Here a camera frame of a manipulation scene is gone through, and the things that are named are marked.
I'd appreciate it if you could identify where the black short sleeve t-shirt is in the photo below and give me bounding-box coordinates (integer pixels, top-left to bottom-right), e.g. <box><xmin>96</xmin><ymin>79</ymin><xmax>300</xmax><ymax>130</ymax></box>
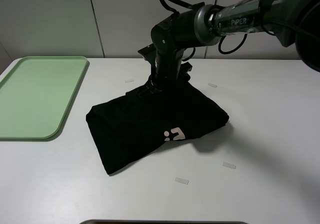
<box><xmin>86</xmin><ymin>82</ymin><xmax>229</xmax><ymax>175</ymax></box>

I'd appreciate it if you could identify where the white tape strip near centre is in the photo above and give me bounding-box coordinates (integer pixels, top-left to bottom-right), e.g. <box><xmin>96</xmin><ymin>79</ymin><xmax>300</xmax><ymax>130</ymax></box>
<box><xmin>175</xmin><ymin>177</ymin><xmax>189</xmax><ymax>185</ymax></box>

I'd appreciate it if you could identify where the white tape strip far right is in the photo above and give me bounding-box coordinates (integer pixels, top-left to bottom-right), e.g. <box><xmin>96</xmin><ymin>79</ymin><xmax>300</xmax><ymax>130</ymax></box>
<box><xmin>208</xmin><ymin>83</ymin><xmax>218</xmax><ymax>88</ymax></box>

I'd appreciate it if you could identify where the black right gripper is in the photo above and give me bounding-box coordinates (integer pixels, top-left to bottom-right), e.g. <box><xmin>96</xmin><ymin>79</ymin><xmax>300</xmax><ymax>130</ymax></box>
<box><xmin>137</xmin><ymin>45</ymin><xmax>192</xmax><ymax>98</ymax></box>

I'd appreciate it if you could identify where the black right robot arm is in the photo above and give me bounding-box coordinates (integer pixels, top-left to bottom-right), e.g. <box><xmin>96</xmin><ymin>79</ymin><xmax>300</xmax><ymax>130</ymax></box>
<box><xmin>138</xmin><ymin>0</ymin><xmax>320</xmax><ymax>96</ymax></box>

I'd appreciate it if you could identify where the white tape strip near right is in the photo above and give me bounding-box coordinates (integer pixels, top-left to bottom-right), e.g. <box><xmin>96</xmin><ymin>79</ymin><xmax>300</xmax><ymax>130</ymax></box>
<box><xmin>222</xmin><ymin>161</ymin><xmax>237</xmax><ymax>169</ymax></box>

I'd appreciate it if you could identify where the light green plastic tray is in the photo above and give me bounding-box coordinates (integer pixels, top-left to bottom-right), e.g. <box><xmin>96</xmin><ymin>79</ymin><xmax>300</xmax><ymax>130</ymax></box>
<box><xmin>0</xmin><ymin>56</ymin><xmax>89</xmax><ymax>141</ymax></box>

